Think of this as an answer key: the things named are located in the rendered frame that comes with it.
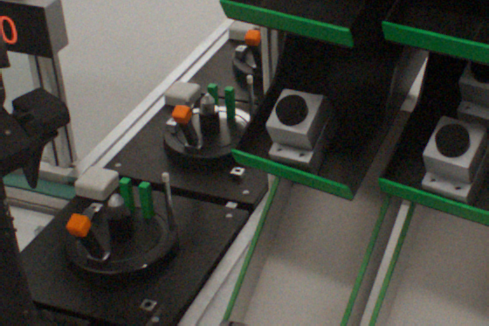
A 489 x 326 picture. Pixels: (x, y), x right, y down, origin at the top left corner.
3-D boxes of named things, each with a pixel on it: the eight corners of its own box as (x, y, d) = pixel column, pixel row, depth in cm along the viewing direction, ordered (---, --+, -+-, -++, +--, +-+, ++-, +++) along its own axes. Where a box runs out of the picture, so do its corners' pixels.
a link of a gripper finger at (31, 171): (3, 126, 97) (30, 148, 93) (32, 112, 99) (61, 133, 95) (17, 176, 101) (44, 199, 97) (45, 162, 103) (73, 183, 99)
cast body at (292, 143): (315, 179, 85) (298, 139, 80) (275, 169, 87) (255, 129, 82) (347, 110, 89) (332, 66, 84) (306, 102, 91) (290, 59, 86)
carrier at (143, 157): (254, 216, 120) (249, 138, 114) (100, 182, 128) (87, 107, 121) (315, 125, 139) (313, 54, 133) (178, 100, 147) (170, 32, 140)
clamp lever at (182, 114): (197, 149, 126) (183, 117, 120) (184, 147, 127) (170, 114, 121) (207, 129, 128) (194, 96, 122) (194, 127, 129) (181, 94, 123)
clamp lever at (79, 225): (101, 263, 106) (79, 230, 100) (87, 260, 106) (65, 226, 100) (114, 237, 108) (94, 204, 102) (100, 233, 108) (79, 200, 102)
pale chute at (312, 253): (346, 367, 92) (330, 365, 88) (240, 322, 98) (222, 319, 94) (433, 115, 96) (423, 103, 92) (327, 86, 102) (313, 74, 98)
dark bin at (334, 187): (352, 202, 83) (335, 159, 78) (237, 163, 89) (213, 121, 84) (464, -12, 96) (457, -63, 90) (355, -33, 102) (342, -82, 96)
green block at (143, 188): (150, 219, 114) (146, 188, 111) (142, 218, 114) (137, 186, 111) (154, 214, 115) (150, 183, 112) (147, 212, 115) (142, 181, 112)
